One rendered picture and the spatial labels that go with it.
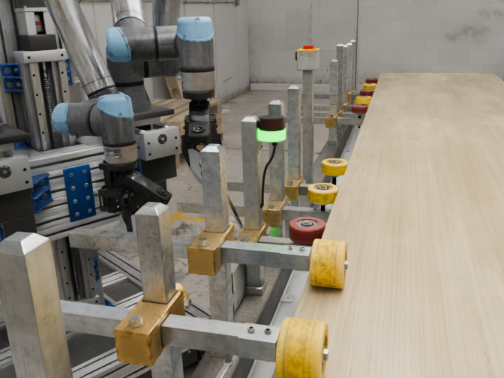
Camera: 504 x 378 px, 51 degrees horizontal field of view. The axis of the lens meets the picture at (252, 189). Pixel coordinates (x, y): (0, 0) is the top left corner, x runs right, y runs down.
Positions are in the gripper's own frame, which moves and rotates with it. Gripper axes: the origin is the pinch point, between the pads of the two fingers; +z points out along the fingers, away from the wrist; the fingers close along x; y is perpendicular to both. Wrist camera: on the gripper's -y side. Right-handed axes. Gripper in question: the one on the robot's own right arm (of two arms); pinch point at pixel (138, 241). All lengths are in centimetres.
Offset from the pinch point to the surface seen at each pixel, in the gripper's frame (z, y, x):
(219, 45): -4, 205, -671
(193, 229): -4.8, -15.3, 1.0
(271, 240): -3.5, -33.7, 0.6
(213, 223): -16.3, -28.3, 22.8
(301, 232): -7.4, -41.2, 4.1
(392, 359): -8, -61, 44
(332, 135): 8, -29, -152
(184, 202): -1.6, -2.6, -23.5
